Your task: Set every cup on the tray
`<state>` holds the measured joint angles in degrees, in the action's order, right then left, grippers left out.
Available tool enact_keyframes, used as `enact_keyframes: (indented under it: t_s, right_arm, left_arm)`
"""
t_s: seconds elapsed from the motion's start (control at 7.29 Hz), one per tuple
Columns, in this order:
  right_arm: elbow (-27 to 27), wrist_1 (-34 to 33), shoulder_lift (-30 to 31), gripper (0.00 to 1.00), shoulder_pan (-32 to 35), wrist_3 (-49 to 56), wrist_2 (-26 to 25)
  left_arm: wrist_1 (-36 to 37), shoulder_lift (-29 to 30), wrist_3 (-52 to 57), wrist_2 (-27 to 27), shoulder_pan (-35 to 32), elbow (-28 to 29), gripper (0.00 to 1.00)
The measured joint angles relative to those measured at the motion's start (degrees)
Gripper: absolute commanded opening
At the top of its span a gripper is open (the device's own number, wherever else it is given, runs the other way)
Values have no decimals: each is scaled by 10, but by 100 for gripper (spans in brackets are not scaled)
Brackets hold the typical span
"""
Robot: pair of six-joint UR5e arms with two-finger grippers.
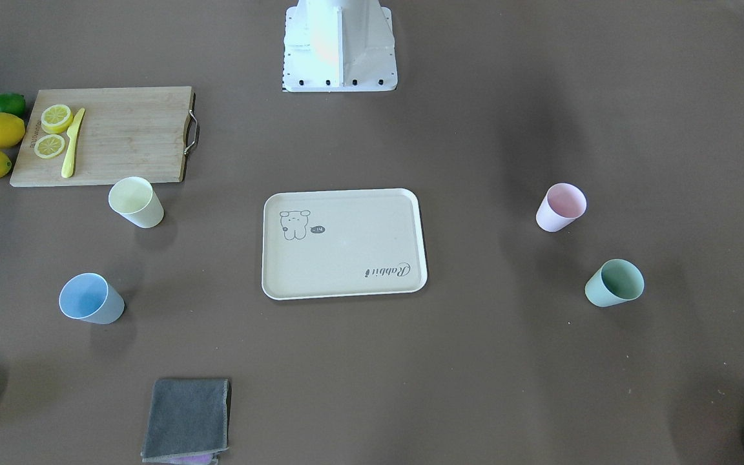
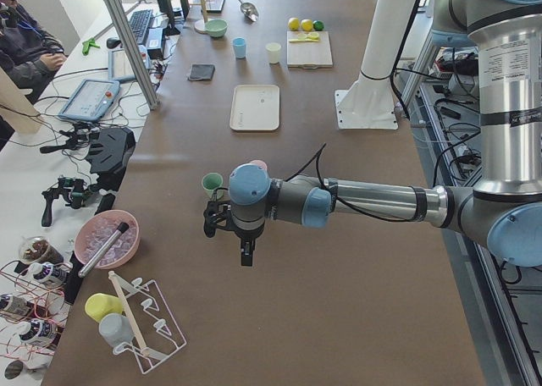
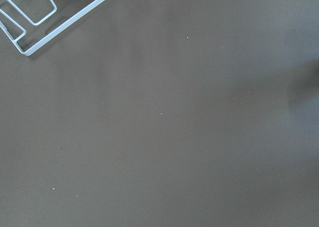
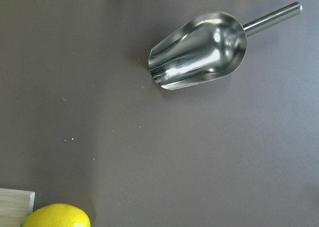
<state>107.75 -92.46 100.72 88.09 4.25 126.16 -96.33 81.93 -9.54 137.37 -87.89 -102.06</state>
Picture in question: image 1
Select lemon slice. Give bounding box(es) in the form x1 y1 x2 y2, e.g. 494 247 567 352
39 104 74 134
33 134 66 159

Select lemon slice upper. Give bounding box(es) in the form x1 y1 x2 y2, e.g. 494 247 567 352
39 104 74 134

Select pink cup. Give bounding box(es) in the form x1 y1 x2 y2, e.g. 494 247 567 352
535 183 587 233

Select bamboo cutting board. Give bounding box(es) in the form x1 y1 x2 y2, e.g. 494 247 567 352
10 86 196 187

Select yellow plastic knife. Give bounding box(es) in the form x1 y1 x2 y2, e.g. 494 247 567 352
60 108 86 179

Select grey folded cloth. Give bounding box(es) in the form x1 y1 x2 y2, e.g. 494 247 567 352
141 378 229 464

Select green lime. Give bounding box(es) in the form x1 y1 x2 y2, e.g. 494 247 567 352
0 92 26 118

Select green cup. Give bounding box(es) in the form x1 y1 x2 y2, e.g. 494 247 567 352
584 258 645 308

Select cream rabbit tray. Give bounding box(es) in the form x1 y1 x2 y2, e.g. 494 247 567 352
261 188 428 300

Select blue cup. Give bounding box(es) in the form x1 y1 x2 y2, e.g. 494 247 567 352
58 272 126 324

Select cream yellow cup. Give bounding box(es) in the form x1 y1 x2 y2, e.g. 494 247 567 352
107 176 163 229

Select lemon slice lower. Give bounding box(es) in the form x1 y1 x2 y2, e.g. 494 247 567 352
33 134 66 159

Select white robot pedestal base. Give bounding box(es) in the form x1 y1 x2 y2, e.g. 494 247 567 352
282 1 398 92

